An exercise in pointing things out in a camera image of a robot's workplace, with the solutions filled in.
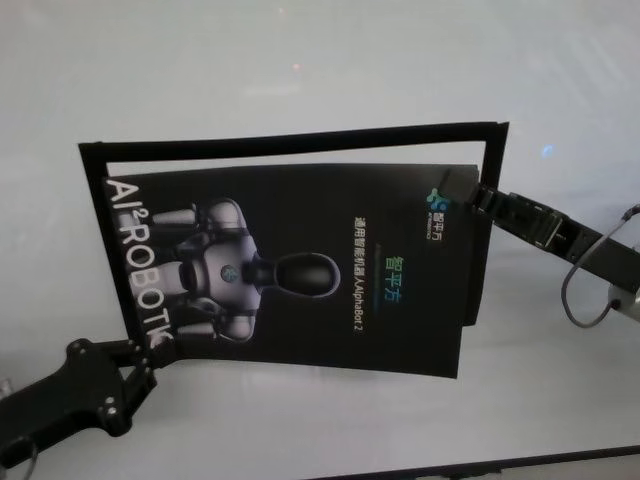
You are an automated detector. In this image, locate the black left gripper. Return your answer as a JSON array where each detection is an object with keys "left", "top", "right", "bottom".
[{"left": 29, "top": 337, "right": 181, "bottom": 436}]

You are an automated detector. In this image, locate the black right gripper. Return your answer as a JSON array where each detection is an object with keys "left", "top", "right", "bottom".
[{"left": 434, "top": 167, "right": 609, "bottom": 264}]

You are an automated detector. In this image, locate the black AI2 Robotics robot poster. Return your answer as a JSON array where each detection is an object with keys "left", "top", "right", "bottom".
[{"left": 102, "top": 160, "right": 484, "bottom": 379}]

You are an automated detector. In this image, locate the black tape frame outline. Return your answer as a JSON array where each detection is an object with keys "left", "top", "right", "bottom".
[{"left": 77, "top": 119, "right": 512, "bottom": 329}]

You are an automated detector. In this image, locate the grey left wrist cable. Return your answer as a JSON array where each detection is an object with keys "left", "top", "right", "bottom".
[{"left": 0, "top": 422, "right": 39, "bottom": 474}]

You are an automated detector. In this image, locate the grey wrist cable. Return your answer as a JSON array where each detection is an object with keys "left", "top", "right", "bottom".
[
  {"left": 560, "top": 204, "right": 640, "bottom": 330},
  {"left": 0, "top": 422, "right": 39, "bottom": 474}
]

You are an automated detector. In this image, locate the grey right wrist cable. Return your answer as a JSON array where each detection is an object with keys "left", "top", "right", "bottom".
[{"left": 560, "top": 204, "right": 640, "bottom": 330}]

